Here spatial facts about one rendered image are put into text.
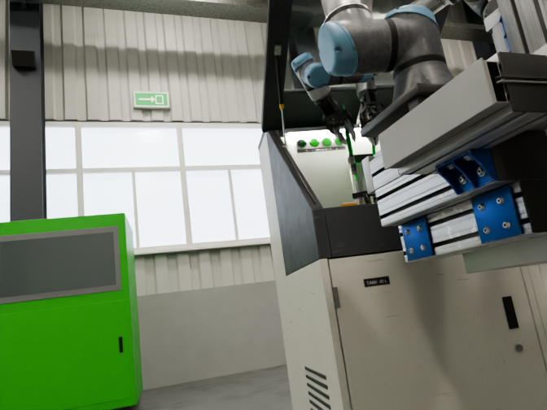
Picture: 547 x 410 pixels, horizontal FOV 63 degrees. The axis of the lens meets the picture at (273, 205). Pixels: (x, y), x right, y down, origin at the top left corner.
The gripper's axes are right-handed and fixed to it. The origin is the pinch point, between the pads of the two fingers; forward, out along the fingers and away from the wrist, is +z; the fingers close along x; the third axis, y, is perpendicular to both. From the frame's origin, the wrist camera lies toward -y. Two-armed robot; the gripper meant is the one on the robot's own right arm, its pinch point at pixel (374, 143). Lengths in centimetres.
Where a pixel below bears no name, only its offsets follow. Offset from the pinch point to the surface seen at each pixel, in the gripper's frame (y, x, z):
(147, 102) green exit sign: -375, -113, -214
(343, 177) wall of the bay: -32.5, -3.1, 3.5
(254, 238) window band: -398, 2, -31
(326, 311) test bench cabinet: 20, -35, 60
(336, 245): 21, -29, 41
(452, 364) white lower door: 21, 1, 81
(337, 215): 21.4, -27.0, 31.0
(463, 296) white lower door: 21, 10, 61
